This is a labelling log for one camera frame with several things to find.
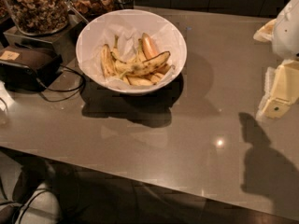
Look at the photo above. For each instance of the metal tray stand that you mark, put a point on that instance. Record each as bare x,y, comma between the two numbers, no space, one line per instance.
63,42

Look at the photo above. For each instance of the bottom yellow banana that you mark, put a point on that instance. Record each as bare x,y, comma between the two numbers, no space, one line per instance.
139,81

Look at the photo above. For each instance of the spotted top banana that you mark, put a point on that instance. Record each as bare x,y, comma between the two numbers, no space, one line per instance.
143,67

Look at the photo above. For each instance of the white bowl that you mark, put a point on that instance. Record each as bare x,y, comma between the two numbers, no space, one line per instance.
130,22

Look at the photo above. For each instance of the white paper bowl liner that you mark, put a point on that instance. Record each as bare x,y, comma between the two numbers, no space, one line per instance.
124,28

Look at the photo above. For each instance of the white stool seat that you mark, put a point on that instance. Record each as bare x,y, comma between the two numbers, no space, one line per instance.
41,208

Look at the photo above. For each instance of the left yellow banana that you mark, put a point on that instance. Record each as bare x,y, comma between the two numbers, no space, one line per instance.
107,61

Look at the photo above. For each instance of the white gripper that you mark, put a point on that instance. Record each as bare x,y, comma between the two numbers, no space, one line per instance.
287,32

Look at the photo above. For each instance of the pink-orange fruit piece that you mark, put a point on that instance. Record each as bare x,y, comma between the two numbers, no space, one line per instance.
148,46

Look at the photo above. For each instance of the black brown card terminal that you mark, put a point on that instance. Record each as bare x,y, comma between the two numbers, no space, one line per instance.
29,69

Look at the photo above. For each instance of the glass jar of nuts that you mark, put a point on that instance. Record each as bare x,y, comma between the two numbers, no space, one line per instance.
38,17

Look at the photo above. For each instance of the yellow banana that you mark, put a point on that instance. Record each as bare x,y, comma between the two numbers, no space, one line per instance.
139,81
107,61

